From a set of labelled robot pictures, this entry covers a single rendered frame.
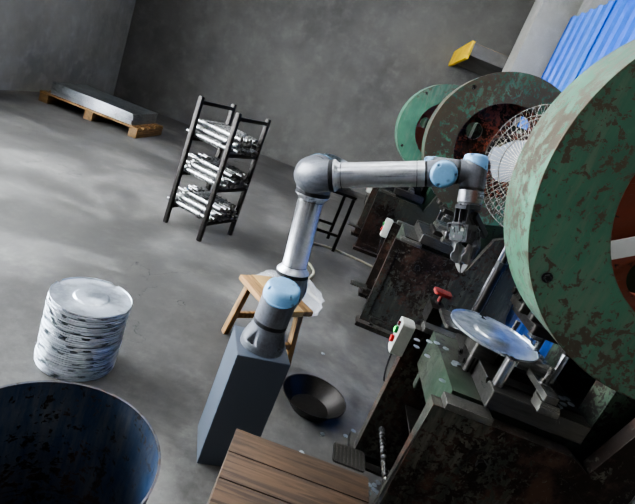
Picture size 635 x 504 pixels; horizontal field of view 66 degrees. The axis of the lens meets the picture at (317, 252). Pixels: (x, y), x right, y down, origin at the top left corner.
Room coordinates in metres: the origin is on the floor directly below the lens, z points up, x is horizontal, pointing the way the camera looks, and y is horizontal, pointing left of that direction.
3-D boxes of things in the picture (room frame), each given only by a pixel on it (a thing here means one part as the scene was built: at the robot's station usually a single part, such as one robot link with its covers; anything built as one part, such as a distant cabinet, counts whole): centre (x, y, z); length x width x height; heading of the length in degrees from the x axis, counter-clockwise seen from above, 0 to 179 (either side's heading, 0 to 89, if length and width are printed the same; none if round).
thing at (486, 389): (1.48, -0.75, 0.68); 0.45 x 0.30 x 0.06; 2
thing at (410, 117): (4.99, -0.95, 0.87); 1.53 x 0.99 x 1.74; 95
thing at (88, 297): (1.61, 0.72, 0.28); 0.29 x 0.29 x 0.01
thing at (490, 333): (1.48, -0.62, 0.78); 0.29 x 0.29 x 0.01
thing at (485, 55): (7.47, -1.27, 2.44); 1.25 x 0.92 x 0.27; 2
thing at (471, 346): (1.48, -0.57, 0.72); 0.25 x 0.14 x 0.14; 92
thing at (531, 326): (1.48, -0.75, 0.86); 0.20 x 0.16 x 0.05; 2
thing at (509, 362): (1.30, -0.63, 0.75); 0.03 x 0.03 x 0.10; 2
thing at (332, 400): (1.89, -0.23, 0.04); 0.30 x 0.30 x 0.07
